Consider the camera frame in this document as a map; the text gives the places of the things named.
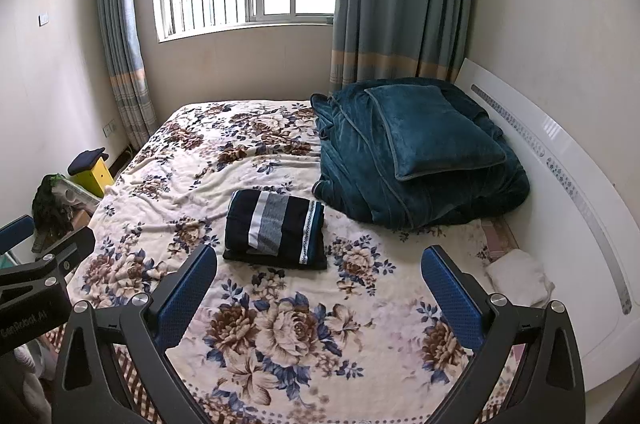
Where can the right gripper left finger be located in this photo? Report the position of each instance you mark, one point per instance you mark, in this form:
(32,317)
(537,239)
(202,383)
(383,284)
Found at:
(89,386)

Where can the teal velvet pillow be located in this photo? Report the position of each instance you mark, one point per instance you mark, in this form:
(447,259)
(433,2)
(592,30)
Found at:
(428,136)

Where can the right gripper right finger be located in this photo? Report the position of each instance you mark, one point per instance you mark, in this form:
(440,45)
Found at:
(548,386)

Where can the folded white cloth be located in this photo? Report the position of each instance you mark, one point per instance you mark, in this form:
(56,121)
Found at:
(521,279)

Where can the yellow stool with cushion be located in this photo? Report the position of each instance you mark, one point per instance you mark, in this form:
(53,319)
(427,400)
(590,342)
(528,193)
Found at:
(89,171)

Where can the navy grey striped sweater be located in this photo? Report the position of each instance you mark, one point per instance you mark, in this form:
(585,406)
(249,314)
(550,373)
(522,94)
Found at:
(268,229)

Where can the teal velvet quilt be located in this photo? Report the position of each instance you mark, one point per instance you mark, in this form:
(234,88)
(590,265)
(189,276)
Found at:
(357,171)

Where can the floral cream bed blanket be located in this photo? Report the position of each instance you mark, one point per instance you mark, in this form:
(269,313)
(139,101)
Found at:
(362,341)

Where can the white bed headboard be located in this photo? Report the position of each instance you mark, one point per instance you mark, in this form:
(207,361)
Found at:
(574,223)

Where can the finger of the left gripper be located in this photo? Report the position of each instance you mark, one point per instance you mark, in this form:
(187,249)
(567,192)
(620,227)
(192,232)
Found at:
(16,232)

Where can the left blue-grey curtain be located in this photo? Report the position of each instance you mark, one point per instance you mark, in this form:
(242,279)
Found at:
(125,67)

